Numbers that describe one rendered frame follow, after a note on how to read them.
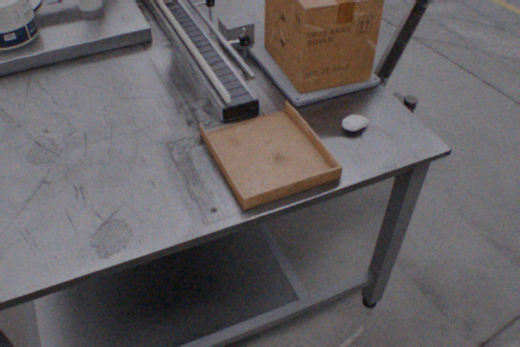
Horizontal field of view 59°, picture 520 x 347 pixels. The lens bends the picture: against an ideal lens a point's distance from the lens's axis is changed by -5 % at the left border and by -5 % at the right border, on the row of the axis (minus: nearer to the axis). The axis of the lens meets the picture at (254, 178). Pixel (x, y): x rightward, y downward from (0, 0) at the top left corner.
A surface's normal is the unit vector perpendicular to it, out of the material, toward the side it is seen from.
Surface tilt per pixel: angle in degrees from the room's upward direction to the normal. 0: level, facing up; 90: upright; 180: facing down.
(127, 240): 0
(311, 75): 90
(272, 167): 0
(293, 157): 0
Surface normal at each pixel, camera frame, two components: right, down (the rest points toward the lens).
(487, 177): 0.00, -0.71
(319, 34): 0.33, 0.66
